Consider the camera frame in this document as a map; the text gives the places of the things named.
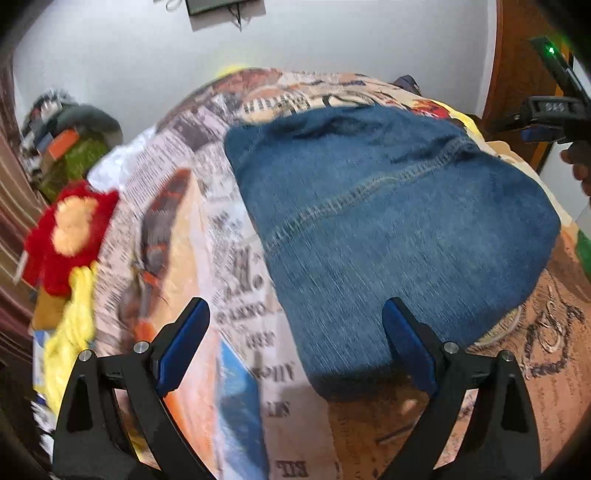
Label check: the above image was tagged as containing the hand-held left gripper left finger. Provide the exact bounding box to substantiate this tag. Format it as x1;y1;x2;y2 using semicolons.
52;296;232;480

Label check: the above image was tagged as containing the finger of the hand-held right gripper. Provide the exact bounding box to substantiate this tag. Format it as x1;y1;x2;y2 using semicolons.
489;113;561;143

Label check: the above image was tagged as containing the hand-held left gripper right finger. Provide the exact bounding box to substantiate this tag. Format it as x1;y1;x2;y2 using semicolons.
369;296;542;480

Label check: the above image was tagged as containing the blue denim jacket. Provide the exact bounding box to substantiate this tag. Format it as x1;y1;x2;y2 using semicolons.
224;105;561;401

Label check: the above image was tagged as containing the person's right hand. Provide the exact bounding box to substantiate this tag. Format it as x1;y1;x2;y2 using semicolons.
560;138;591;197

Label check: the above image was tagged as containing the brown wooden door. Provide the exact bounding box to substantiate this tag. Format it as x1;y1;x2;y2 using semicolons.
480;0;591;171

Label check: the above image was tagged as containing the newspaper print blanket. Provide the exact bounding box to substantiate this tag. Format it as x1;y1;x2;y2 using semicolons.
32;69;591;480

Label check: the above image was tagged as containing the yellow cloth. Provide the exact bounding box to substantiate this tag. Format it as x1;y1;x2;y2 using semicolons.
44;263;99;416

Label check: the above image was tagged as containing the red plush toy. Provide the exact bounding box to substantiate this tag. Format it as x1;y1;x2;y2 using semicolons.
21;181;120;296

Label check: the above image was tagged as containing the white cloth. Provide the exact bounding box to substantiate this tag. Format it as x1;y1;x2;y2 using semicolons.
88;127;158;190

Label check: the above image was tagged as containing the brown striped curtain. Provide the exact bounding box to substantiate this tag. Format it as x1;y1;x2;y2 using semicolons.
0;69;49;370

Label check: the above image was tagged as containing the green fuzzy cloth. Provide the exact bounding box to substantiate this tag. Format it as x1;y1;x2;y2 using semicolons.
39;138;109;204

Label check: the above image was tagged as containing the dark grey cushion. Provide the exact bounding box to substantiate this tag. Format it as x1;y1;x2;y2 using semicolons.
55;104;123;144

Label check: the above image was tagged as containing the grey patterned cloth pile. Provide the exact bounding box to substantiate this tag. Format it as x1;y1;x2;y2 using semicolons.
21;90;75;158

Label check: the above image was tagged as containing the wall-mounted dark device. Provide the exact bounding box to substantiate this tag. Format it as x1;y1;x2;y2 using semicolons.
185;0;267;33

